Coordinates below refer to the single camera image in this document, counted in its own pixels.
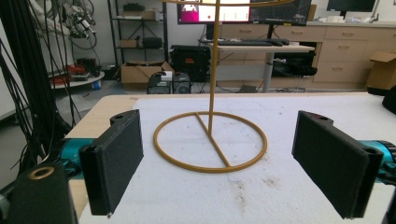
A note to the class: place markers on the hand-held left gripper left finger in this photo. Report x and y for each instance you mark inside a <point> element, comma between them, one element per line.
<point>109,161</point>

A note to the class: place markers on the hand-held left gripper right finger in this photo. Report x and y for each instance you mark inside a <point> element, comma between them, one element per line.
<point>330,161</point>

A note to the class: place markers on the round white table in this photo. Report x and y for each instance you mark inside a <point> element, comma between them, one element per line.
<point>79,82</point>

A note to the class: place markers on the dark object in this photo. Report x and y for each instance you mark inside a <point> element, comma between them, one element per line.
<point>390,102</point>

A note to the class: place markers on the white foam mat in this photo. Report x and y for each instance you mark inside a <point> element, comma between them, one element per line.
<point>193,193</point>

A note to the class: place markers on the black computer box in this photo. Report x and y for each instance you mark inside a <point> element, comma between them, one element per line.
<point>181,84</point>
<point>158,86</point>

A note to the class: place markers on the open cardboard box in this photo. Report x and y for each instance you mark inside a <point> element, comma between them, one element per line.
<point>134,74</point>

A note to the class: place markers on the black bag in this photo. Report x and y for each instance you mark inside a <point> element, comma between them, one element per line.
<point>294,69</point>

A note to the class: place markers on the tall cardboard box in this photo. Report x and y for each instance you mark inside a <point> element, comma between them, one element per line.
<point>381,73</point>

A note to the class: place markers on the wooden drawer cabinet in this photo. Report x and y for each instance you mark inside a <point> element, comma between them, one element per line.
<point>342,59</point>

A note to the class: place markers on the small white box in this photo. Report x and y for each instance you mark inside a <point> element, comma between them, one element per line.
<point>166,75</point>

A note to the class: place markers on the white standing desk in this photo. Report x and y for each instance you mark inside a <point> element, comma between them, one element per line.
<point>267,49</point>

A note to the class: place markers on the black equipment case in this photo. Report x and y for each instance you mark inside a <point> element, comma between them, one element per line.
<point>190,60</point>

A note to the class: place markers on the black metal shelf rack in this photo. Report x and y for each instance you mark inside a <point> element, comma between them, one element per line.
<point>164,37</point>

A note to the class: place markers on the black keyboard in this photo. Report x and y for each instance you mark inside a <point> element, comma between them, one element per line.
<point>249,42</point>

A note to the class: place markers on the monitor with dark screen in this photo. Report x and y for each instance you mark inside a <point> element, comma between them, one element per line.
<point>280,14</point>

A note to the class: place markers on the black monitor on counter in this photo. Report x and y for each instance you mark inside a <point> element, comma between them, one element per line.
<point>350,4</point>

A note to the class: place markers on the monitor with pink screen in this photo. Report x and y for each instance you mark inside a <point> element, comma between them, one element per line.
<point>230,14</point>

